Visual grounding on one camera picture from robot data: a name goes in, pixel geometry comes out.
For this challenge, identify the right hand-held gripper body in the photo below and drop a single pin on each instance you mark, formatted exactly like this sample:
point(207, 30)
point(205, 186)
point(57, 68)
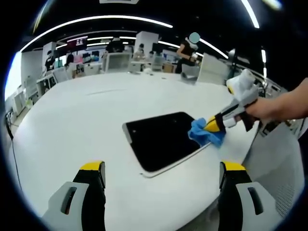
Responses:
point(243, 89)

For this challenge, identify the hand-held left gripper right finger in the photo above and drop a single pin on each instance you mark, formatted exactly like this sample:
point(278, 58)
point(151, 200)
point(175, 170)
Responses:
point(250, 204)

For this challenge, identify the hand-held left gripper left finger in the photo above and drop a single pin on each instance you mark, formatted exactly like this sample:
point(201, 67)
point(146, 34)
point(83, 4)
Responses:
point(72, 204)

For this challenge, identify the blue cleaning cloth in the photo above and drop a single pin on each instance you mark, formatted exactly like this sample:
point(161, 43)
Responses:
point(199, 133)

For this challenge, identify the person's right hand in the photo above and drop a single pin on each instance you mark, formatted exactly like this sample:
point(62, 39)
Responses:
point(256, 110)

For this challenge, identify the white board panel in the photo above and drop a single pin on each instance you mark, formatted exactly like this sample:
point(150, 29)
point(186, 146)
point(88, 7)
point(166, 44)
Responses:
point(213, 71)

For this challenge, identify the grey mesh office chair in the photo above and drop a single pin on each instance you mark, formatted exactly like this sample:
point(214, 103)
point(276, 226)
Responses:
point(272, 168)

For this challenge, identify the ceiling light strip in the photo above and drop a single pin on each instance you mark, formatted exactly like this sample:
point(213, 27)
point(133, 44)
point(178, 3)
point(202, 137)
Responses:
point(251, 13)

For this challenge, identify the small white object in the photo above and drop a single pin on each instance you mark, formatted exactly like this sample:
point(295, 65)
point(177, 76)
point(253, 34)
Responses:
point(147, 70)

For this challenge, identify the white office cabinet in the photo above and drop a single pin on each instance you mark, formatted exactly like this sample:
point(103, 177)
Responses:
point(45, 84)

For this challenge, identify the pink monitor screen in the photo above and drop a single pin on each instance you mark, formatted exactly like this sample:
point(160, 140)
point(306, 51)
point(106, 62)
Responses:
point(78, 59)

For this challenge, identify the ceiling air vent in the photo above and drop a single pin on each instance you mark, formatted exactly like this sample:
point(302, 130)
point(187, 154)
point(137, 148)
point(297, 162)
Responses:
point(119, 1)

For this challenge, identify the long curved ceiling light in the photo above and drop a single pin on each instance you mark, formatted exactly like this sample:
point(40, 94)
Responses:
point(101, 17)

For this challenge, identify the red display screen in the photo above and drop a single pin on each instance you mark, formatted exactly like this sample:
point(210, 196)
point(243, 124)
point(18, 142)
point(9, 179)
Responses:
point(77, 42)

